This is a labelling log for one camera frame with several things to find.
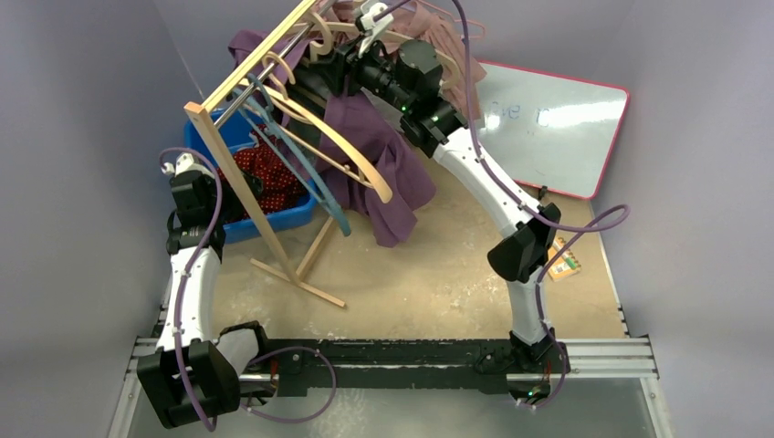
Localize blue-grey plastic hanger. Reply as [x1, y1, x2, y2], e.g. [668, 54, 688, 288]
[238, 74, 351, 236]

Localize purple shirt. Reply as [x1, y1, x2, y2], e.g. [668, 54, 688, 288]
[228, 26, 438, 249]

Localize red polka dot skirt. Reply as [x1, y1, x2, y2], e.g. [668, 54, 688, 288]
[232, 123, 308, 214]

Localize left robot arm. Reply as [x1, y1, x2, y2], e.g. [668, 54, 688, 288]
[137, 164, 272, 429]

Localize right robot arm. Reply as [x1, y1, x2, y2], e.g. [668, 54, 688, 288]
[309, 36, 568, 371]

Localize blue plastic bin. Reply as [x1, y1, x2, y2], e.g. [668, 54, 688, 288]
[183, 115, 317, 244]

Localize pink garment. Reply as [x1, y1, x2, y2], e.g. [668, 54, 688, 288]
[335, 0, 488, 119]

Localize wooden clothes rack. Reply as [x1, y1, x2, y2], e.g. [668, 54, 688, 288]
[183, 0, 349, 309]

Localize green white marker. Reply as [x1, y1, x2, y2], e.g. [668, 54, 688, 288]
[552, 241, 578, 269]

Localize orange card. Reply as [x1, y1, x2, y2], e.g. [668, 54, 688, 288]
[548, 236, 581, 282]

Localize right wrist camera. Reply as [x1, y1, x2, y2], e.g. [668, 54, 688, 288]
[354, 0, 393, 58]

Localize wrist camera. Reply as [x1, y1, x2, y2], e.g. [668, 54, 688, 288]
[354, 0, 393, 58]
[161, 152, 214, 179]

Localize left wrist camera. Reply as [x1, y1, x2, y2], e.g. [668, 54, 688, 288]
[161, 152, 214, 179]

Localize whiteboard with pink frame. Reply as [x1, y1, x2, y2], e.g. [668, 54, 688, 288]
[476, 61, 630, 200]

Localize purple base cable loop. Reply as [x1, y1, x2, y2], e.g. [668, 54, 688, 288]
[232, 345, 339, 425]

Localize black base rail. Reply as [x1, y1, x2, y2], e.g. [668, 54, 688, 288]
[130, 335, 660, 401]

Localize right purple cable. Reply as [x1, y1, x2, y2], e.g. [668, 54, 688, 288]
[374, 0, 632, 364]

